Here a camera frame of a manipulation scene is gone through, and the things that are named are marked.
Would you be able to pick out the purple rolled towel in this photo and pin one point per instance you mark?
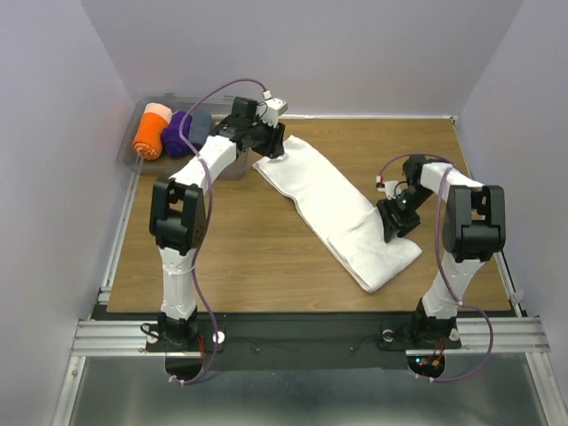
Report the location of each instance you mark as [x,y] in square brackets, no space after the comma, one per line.
[174,135]

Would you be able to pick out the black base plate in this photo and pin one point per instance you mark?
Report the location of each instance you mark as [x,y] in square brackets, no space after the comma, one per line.
[310,341]

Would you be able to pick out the white towel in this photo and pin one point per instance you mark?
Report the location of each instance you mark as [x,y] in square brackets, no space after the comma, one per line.
[343,219]

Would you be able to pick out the orange rolled towel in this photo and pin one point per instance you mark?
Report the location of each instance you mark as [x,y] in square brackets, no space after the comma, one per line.
[147,140]

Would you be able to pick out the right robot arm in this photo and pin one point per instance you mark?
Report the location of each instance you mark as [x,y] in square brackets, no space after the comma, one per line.
[470,227]

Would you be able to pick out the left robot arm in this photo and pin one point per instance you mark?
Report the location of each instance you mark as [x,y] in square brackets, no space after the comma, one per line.
[179,219]

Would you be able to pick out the grey rolled towel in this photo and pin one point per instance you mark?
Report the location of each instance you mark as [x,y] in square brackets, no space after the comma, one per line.
[199,128]

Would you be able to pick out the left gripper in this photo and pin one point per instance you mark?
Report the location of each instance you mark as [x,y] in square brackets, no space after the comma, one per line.
[275,147]

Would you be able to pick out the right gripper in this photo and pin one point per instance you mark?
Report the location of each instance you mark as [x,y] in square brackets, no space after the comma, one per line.
[402,223]

